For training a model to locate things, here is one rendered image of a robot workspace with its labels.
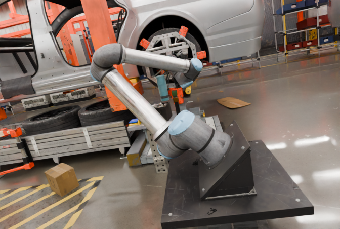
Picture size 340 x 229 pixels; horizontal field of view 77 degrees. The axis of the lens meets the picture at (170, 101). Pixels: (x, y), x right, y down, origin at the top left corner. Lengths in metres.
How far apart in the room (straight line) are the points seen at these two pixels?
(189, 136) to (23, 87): 2.45
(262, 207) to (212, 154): 0.29
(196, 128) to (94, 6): 1.39
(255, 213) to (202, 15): 1.87
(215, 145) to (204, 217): 0.31
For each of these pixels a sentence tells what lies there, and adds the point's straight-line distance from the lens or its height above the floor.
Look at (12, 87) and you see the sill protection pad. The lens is 3.24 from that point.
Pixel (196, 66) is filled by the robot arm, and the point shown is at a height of 0.84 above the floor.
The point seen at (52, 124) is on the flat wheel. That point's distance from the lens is 2.70.
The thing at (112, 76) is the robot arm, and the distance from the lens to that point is 1.26.
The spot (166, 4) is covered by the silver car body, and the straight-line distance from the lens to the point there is 2.40.
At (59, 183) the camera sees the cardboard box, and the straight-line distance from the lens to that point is 2.06.
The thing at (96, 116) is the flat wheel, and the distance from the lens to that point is 2.36.
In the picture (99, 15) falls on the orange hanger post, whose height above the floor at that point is 1.35.
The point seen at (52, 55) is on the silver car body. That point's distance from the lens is 2.87.
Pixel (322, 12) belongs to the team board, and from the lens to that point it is 7.73.
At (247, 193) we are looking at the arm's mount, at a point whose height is 0.31.
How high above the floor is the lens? 0.97
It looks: 13 degrees down
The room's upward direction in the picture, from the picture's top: 12 degrees counter-clockwise
